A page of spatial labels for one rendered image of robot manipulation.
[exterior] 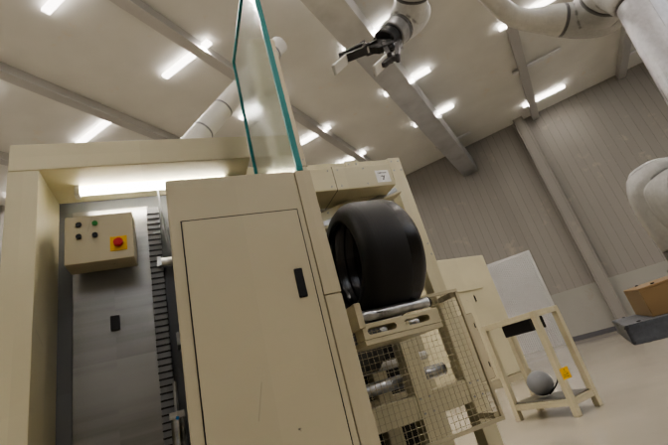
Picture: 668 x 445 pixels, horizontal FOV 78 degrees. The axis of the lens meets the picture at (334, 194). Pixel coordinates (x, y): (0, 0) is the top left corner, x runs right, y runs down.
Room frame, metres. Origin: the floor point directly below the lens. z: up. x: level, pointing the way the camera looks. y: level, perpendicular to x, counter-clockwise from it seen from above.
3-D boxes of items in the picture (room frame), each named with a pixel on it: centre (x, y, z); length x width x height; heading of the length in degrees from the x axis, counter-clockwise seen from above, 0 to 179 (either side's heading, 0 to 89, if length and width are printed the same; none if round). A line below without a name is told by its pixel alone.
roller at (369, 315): (1.80, -0.11, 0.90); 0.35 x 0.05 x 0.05; 114
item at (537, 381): (4.01, -1.29, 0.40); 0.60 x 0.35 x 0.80; 35
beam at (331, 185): (2.25, -0.04, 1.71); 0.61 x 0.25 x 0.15; 114
